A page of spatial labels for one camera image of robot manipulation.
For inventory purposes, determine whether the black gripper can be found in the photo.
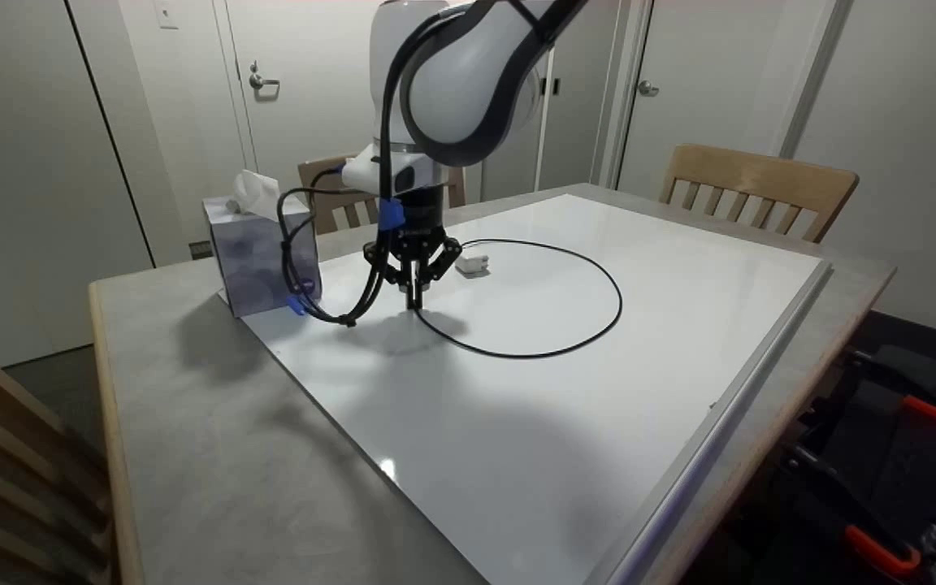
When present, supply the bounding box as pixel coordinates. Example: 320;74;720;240
365;193;469;314

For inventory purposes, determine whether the black cable white plug charger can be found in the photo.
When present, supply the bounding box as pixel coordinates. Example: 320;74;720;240
411;239;626;364

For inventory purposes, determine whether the slatted wooden chair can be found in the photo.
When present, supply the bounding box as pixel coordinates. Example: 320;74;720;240
656;143;862;246
294;153;469;239
0;327;120;585

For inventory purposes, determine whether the purple tissue box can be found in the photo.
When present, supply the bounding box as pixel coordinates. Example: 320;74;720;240
200;193;324;323

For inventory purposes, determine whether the white tissue paper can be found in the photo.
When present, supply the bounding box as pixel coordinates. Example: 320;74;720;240
226;168;285;225

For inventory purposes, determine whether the white room door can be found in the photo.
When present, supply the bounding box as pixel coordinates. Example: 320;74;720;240
611;0;839;206
211;0;382;208

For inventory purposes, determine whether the white whiteboard sheet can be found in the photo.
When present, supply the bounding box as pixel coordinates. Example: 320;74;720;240
238;193;835;585

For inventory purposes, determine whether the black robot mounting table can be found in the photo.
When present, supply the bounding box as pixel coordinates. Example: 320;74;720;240
692;305;936;585

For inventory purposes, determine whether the orange black bar clamp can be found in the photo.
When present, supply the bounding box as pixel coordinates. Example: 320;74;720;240
840;525;927;583
899;394;936;430

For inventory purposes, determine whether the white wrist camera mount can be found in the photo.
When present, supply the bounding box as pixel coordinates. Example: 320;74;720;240
339;143;432;201

